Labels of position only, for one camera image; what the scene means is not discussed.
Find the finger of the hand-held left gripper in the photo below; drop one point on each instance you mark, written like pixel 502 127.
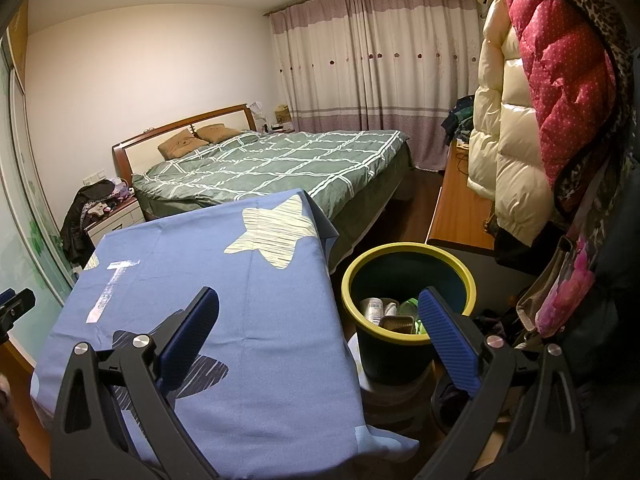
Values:
pixel 20 305

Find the green checked duvet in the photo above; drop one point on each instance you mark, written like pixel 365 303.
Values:
pixel 275 165

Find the pile of dark clothes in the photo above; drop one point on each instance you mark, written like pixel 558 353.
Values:
pixel 462 120

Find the dark bin with yellow rim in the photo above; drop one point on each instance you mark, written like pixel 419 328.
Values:
pixel 395 270

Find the sliding door wardrobe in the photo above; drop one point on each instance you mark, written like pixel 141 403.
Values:
pixel 30 185

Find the brown pillow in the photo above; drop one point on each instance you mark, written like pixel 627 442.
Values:
pixel 217 132
pixel 182 144

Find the pink floral bag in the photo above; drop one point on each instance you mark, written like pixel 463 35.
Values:
pixel 570 290

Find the wooden desk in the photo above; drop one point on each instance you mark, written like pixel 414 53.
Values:
pixel 460 210

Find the black jacket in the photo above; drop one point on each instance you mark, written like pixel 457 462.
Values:
pixel 72 230

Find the blue star-printed tablecloth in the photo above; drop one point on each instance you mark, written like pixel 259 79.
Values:
pixel 175 260

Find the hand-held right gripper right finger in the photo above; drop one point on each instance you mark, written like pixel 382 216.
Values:
pixel 450 345

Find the wall socket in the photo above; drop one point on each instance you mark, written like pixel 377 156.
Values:
pixel 93 177

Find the pile of small garments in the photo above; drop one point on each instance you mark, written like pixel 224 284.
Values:
pixel 107 205

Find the wooden bed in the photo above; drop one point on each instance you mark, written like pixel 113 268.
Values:
pixel 130 155

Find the white plastic stool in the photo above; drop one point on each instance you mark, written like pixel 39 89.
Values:
pixel 395 395

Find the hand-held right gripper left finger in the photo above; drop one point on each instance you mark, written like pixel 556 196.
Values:
pixel 187 340

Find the hanging puffer jackets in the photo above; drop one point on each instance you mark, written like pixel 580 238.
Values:
pixel 600 10

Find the red dotted down jacket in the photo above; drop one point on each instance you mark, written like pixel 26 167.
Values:
pixel 560 85

